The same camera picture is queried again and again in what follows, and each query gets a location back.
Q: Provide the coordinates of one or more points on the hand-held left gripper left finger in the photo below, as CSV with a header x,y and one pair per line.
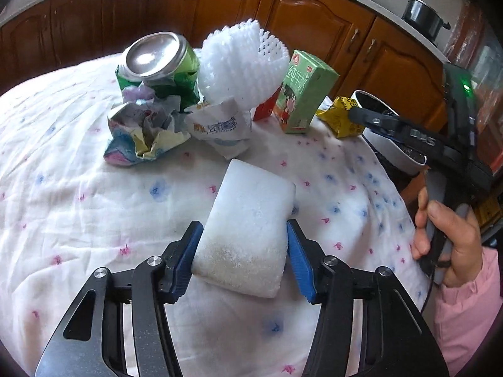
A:
x,y
186,261

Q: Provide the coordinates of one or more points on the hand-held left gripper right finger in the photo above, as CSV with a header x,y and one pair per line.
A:
x,y
302,263

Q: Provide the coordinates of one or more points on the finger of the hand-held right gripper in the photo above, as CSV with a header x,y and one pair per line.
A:
x,y
373,118

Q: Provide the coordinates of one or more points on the yellow wrapper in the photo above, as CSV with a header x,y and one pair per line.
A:
x,y
338,121

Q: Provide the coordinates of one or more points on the white round trash bin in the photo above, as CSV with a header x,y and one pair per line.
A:
x,y
397,157

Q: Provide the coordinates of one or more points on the white foam block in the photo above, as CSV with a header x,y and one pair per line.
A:
x,y
243,224

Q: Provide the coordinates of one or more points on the green milk carton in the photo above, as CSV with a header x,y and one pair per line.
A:
x,y
302,94

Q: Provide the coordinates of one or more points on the small red box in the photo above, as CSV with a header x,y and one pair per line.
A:
x,y
265,110

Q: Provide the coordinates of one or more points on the colourful paper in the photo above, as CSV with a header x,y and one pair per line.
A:
x,y
133,137

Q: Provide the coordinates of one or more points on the white paper packet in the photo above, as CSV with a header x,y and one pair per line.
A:
x,y
220,129

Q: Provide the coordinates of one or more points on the white foam fruit net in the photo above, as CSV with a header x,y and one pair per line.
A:
x,y
235,63

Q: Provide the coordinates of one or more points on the crushed green drink can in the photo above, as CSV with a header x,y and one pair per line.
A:
x,y
153,55

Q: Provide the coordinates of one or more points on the person's right forearm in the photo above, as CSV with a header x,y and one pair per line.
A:
x,y
471,322

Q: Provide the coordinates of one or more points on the person's right hand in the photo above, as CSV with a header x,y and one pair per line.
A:
x,y
463,243

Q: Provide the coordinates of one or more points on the yellow box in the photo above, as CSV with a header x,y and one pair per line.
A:
x,y
489,210

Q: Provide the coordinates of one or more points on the dark metal cooking pot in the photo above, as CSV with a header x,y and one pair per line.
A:
x,y
422,13

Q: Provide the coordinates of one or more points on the white floral tablecloth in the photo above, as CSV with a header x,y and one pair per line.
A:
x,y
78,204

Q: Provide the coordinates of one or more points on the wooden kitchen cabinet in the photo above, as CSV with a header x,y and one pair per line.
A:
x,y
275,11

